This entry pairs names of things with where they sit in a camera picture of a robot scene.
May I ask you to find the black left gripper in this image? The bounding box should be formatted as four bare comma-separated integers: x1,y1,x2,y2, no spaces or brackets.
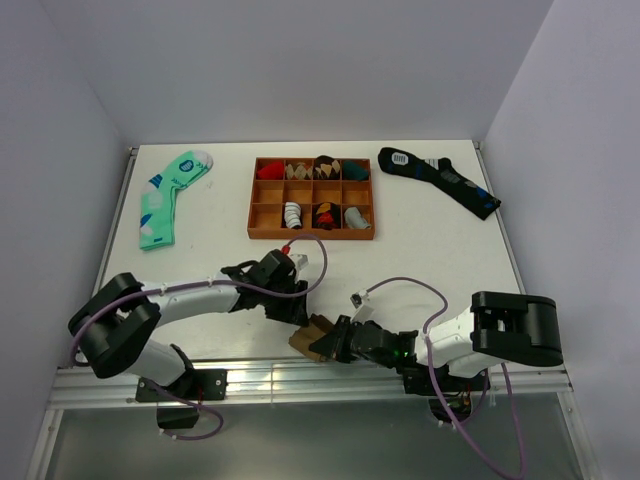
260,277,308,326

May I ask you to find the tan brown ribbed sock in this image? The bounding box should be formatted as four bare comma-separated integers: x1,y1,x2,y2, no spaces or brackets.
288,314,334,363

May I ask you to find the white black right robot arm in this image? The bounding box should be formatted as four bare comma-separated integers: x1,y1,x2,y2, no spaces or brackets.
309,291,564,390

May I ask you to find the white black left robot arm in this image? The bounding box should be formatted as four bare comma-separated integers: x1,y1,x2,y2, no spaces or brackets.
68,249,309,399

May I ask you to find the white striped rolled sock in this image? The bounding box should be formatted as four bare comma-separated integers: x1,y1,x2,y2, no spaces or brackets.
283,202,303,230

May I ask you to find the black red argyle rolled sock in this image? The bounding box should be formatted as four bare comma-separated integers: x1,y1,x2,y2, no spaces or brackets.
312,202,341,230

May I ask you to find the orange compartment tray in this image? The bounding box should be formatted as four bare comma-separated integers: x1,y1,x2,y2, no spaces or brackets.
247,157,376,241

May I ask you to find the grey rolled sock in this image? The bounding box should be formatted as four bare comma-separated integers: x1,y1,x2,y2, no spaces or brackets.
344,206,372,230

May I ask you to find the beige argyle rolled sock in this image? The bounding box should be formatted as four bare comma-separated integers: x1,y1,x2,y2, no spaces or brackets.
285,162,313,181

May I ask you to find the brown argyle rolled sock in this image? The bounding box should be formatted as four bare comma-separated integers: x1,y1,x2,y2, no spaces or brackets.
312,155,341,180

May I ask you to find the dark teal rolled sock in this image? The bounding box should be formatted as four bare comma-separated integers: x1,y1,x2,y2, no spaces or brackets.
342,160,369,182

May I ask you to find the mint green patterned sock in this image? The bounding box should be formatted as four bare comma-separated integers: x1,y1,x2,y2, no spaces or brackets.
139,150,213,251

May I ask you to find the black blue patterned sock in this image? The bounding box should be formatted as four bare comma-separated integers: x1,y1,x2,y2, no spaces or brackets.
378,147,501,220

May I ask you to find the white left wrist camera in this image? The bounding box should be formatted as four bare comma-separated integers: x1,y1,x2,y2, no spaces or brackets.
281,245,309,272

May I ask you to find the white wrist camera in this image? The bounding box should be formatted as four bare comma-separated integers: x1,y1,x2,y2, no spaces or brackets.
281,245,309,272
350,290,374,323

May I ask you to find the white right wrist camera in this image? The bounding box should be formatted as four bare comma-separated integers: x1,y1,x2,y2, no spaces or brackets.
350,290,374,323

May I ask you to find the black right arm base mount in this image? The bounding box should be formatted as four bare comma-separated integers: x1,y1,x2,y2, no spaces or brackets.
396,364,490,424

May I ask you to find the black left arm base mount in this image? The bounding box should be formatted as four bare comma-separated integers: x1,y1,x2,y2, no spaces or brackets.
135,369,227,441

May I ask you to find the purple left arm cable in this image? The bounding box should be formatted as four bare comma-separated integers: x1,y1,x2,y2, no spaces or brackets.
68,233,329,442

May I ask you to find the aluminium table edge rail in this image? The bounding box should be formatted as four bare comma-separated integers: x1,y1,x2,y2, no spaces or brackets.
29,144,574,411

